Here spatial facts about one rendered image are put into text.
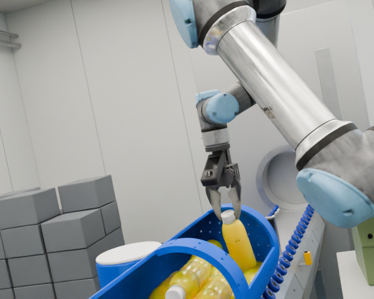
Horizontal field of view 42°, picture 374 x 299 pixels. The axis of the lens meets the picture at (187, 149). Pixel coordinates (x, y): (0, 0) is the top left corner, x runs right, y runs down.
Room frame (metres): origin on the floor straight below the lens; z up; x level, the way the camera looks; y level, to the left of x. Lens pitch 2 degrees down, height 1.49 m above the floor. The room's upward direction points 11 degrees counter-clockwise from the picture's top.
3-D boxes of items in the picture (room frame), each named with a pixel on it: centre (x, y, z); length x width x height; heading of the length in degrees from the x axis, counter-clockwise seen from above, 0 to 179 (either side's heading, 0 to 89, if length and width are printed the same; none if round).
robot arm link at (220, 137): (1.39, -0.08, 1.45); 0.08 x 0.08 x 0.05
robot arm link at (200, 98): (1.38, -0.09, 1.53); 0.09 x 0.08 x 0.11; 10
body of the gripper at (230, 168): (1.39, -0.09, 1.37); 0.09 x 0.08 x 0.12; 159
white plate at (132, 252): (2.02, 0.32, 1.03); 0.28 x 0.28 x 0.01
